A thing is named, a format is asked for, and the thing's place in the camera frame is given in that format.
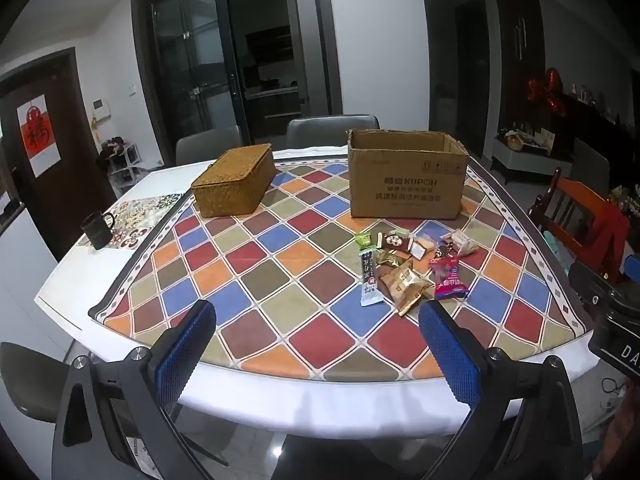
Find glass sliding door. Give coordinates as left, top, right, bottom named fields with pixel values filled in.
left=132, top=0, right=346, bottom=166

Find red cloth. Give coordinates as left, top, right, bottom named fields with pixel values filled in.
left=592, top=205, right=631, bottom=271

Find brown snack packet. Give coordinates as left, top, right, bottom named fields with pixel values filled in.
left=377, top=265, right=435, bottom=317

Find colourful checked tablecloth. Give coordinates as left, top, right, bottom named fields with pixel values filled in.
left=89, top=152, right=596, bottom=383

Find black white stick packet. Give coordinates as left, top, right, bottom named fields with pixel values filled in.
left=359, top=250, right=383, bottom=307

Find red and white poster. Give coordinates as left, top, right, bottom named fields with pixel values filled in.
left=17, top=96, right=62, bottom=178

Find dark tall cabinet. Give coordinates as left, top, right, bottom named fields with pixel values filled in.
left=492, top=0, right=548, bottom=106

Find white sideboard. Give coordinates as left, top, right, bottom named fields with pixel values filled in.
left=491, top=130, right=576, bottom=186

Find grey dining chair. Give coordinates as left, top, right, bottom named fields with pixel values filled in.
left=286, top=114, right=381, bottom=150
left=570, top=137, right=611, bottom=196
left=175, top=125, right=244, bottom=166

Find floral patterned placemat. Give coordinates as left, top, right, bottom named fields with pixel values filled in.
left=77, top=191, right=193, bottom=251

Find woven lidded basket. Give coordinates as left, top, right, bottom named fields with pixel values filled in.
left=191, top=143, right=277, bottom=219

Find dark grey chair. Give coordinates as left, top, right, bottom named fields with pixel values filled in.
left=0, top=341, right=101, bottom=426

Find red foil balloons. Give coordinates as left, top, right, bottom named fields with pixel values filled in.
left=527, top=67, right=568, bottom=118

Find orange wooden chair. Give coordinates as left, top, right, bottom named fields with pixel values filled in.
left=527, top=167, right=631, bottom=281

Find pink snack packet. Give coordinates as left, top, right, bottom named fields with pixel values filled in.
left=429, top=256, right=468, bottom=301

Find brown cardboard box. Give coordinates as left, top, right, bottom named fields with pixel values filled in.
left=347, top=128, right=469, bottom=221

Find red heart-print snack packet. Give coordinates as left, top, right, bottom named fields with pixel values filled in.
left=382, top=230, right=411, bottom=256

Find white shoe rack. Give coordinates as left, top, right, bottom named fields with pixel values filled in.
left=97, top=136, right=143, bottom=198

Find dark brown door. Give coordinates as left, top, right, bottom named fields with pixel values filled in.
left=0, top=47, right=118, bottom=261

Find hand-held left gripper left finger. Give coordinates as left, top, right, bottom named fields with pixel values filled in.
left=51, top=300, right=218, bottom=480

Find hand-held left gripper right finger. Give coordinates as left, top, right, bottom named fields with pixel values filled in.
left=417, top=300, right=586, bottom=480

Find black mug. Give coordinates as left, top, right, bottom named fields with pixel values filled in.
left=81, top=211, right=117, bottom=251

